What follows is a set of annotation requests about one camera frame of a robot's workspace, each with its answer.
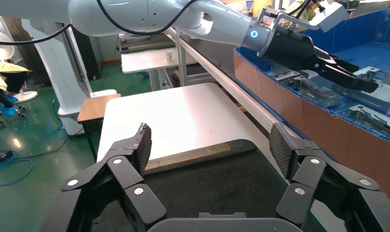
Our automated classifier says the blue corrugated plastic box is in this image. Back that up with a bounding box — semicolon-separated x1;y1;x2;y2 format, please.
233;9;390;205

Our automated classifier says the black cabinet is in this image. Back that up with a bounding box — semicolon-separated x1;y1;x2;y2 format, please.
71;27;102;81

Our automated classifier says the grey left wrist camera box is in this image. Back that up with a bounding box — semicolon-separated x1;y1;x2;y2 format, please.
310;1;349;33

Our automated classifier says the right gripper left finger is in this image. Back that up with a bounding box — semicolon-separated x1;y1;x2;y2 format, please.
61;123;167;232

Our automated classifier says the white background table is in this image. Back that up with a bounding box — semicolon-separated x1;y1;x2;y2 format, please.
121;32;215;92

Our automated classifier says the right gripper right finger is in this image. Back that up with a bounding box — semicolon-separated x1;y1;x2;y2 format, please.
269;123;380;225

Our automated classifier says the small wooden side table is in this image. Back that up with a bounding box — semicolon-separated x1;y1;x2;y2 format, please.
77;93;122;161

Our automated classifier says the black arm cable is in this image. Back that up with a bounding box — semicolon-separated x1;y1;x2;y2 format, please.
0;0;199;45

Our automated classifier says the seated person yellow jacket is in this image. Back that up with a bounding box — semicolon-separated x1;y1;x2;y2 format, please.
0;59;32;129

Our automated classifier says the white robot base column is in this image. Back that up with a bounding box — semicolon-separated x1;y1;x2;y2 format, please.
22;19;118;137

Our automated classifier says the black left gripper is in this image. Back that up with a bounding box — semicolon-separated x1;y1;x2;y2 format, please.
264;25;380;93

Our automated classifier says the brass table edge strip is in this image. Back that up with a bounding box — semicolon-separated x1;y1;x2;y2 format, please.
145;143;231;175

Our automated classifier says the person in yellow vest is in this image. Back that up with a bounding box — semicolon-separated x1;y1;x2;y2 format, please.
286;0;317;23
249;0;273;17

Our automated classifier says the blue floor cable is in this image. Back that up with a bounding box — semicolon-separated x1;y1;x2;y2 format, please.
0;99;67;188

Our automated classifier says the small black table mat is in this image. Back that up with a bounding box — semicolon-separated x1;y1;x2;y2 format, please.
92;140;311;232

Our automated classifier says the stamped sheet metal bracket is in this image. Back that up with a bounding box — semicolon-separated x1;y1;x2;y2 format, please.
339;104;390;140
268;69;303;85
286;76;343;109
331;66;390;113

